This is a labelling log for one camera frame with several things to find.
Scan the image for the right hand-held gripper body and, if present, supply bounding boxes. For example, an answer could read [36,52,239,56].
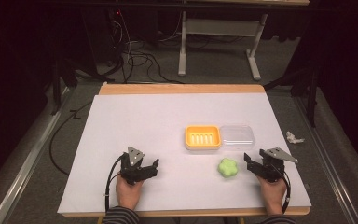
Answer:
[255,147,299,184]

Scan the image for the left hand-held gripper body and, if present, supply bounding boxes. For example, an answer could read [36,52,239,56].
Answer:
[119,146,155,186]

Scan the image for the green flower-shaped soap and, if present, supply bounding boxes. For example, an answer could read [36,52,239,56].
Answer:
[217,157,239,179]

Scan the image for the clear plastic lid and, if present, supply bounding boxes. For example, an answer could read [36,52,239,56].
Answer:
[219,124,256,151]

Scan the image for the yellow soap dish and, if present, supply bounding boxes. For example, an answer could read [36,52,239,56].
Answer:
[185,124,223,151]

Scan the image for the person's left hand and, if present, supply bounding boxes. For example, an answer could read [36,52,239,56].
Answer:
[115,177,145,211]

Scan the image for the person's right hand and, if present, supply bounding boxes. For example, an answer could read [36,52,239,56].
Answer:
[256,175,288,217]

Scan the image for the white table mat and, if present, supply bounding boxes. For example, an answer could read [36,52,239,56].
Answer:
[57,92,312,215]

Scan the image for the crumpled white paper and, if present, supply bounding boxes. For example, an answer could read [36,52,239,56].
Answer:
[285,131,306,145]

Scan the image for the person's left striped sleeve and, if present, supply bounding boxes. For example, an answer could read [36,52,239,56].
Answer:
[102,205,141,224]

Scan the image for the person's striped sleeve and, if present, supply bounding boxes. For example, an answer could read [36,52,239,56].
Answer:
[255,214,296,224]
[102,205,141,224]

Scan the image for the person's right striped sleeve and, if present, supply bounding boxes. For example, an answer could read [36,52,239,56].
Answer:
[255,214,296,224]

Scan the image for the wooden table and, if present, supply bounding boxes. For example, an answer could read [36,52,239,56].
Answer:
[62,82,310,218]

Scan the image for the black metal stand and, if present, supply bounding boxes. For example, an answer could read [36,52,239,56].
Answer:
[263,66,320,128]
[49,59,78,116]

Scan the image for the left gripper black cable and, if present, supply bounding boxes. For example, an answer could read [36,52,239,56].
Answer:
[103,154,126,214]

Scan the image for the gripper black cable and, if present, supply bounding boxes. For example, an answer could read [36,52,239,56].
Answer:
[103,154,126,214]
[269,163,292,215]

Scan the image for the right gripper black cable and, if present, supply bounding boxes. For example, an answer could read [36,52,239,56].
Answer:
[269,163,292,215]

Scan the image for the black floor cable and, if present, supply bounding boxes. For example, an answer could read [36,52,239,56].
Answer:
[48,101,93,177]

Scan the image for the bundle of cables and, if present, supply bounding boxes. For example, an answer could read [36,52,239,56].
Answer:
[106,8,185,85]

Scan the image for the white metal desk frame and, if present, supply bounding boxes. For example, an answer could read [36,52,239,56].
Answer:
[177,10,269,82]

